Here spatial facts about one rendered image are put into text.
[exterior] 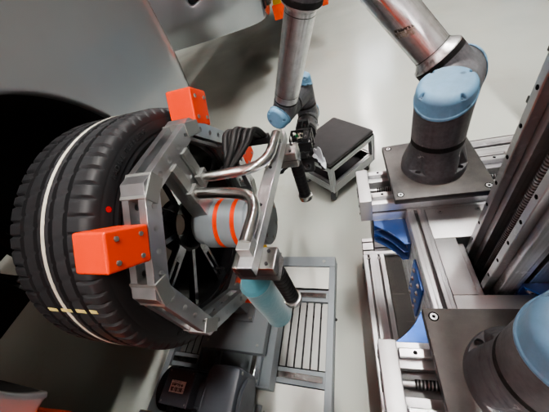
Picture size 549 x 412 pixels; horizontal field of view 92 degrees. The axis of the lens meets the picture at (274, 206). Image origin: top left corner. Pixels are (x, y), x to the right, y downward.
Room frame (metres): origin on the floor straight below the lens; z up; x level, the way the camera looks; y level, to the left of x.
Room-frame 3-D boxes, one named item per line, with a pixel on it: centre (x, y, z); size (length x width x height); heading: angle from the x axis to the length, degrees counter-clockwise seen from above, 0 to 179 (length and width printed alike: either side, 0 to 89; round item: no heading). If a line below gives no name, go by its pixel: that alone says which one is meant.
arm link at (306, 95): (0.88, -0.24, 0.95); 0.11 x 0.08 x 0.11; 129
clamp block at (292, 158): (0.61, -0.08, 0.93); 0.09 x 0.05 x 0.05; 63
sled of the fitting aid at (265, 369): (0.58, 0.36, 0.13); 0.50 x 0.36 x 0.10; 153
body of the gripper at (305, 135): (0.75, -0.18, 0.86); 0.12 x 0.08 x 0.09; 153
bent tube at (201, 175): (0.59, 0.03, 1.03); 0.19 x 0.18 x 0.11; 63
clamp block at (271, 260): (0.31, 0.08, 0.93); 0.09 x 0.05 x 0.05; 63
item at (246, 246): (0.41, 0.12, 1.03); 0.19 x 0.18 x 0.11; 63
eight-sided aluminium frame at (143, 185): (0.56, 0.18, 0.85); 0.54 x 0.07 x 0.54; 153
